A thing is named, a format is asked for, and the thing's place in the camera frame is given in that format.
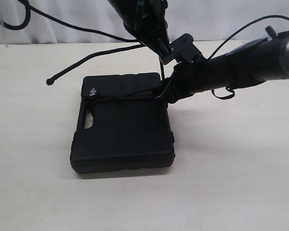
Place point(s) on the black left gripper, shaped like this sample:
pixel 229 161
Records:
pixel 145 20

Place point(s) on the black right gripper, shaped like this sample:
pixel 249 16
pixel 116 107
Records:
pixel 193 73

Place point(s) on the black plastic carrying case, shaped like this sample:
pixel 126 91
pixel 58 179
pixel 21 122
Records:
pixel 121 126

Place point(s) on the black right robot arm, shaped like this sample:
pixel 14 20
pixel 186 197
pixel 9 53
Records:
pixel 249 65

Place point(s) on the white zip tie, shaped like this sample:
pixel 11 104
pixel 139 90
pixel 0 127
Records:
pixel 2 24

